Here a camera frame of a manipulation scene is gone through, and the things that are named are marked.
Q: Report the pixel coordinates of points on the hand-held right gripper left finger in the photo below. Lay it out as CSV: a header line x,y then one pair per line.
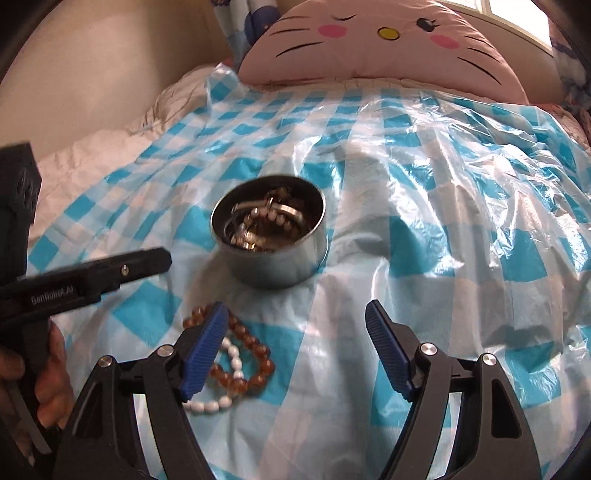
x,y
205,350

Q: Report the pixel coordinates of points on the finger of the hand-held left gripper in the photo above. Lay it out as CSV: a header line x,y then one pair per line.
x,y
134,267

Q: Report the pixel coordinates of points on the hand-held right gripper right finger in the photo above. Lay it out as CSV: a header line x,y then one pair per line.
x,y
388,350

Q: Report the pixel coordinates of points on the round metal tin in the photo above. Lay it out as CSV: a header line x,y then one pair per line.
x,y
277,267

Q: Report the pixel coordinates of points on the silver bangle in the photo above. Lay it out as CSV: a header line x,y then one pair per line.
x,y
281,211

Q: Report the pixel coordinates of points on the person's left hand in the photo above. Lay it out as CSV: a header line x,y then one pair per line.
x,y
57,369

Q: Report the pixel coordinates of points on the blue checkered plastic sheet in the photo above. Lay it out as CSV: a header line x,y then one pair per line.
x,y
415,240

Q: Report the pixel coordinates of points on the cream quilt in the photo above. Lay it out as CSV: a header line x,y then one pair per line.
x,y
92,157

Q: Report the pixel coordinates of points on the pink cat face pillow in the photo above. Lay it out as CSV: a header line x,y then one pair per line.
x,y
383,50

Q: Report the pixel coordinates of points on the window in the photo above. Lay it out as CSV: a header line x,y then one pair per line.
x,y
512,18

